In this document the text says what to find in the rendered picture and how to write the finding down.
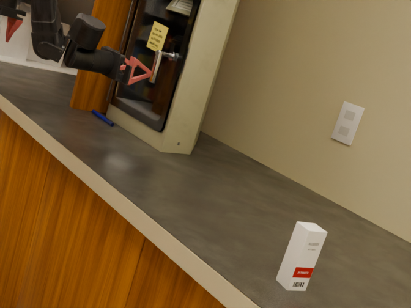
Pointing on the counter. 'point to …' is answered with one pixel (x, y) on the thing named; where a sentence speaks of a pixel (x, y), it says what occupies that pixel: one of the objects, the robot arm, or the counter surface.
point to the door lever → (159, 63)
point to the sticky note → (157, 36)
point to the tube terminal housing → (189, 82)
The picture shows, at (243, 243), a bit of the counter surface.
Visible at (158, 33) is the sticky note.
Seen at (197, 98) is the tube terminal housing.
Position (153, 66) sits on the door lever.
